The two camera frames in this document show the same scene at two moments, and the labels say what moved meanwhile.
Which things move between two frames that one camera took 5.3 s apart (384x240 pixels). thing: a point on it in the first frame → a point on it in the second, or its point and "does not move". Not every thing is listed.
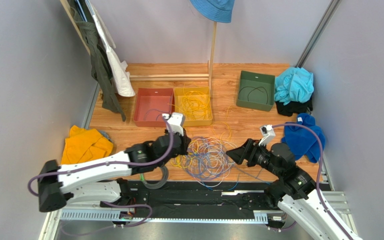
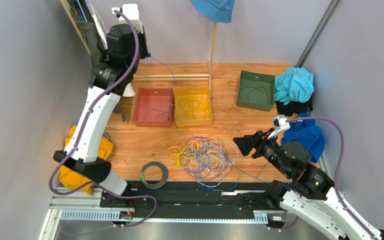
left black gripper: (186, 141) → (142, 39)
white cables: (210, 160) does not move
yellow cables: (195, 106) does not move
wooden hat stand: (184, 77) does not move
